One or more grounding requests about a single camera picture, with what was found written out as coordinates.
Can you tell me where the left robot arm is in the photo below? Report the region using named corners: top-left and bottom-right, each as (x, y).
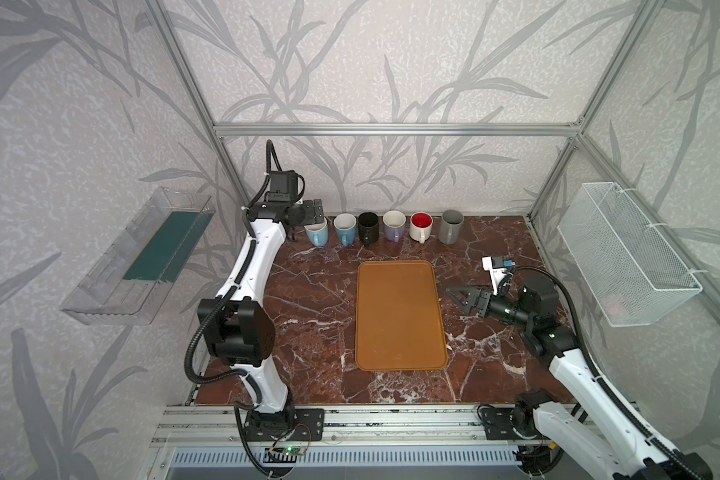
top-left (183, 141), bottom-right (325, 439)

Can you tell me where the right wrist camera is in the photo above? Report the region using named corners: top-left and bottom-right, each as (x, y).
top-left (481, 256), bottom-right (515, 296)

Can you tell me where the white mug red inside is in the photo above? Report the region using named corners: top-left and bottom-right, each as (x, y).
top-left (409, 212), bottom-right (434, 244)

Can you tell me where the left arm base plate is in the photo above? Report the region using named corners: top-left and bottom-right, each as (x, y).
top-left (243, 408), bottom-right (325, 442)

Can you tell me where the green circuit board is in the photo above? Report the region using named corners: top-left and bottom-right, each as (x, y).
top-left (266, 445), bottom-right (309, 463)

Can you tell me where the white wire mesh basket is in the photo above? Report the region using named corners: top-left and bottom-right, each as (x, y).
top-left (558, 182), bottom-right (703, 328)

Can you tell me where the blue dotted floral mug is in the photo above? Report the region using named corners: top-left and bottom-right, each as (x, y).
top-left (333, 213), bottom-right (357, 247)

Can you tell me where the orange rectangular tray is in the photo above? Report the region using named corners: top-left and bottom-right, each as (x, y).
top-left (355, 260), bottom-right (448, 371)

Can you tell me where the light blue mug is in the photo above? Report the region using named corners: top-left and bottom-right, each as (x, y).
top-left (304, 219), bottom-right (329, 248)

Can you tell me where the clear plastic wall bin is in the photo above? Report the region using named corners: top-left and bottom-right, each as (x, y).
top-left (60, 187), bottom-right (216, 326)

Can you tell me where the aluminium front rail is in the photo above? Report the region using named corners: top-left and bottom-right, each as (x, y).
top-left (150, 404), bottom-right (559, 449)

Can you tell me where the lilac mug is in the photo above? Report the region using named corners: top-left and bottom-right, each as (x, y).
top-left (382, 210), bottom-right (406, 243)

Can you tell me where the black mug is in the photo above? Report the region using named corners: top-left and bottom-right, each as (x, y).
top-left (358, 212), bottom-right (379, 247)

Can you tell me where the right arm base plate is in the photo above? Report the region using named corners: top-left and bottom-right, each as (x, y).
top-left (476, 404), bottom-right (538, 440)

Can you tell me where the grey mug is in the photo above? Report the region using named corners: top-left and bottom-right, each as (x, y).
top-left (437, 209), bottom-right (464, 245)

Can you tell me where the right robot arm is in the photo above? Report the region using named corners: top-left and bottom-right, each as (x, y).
top-left (446, 257), bottom-right (714, 479)

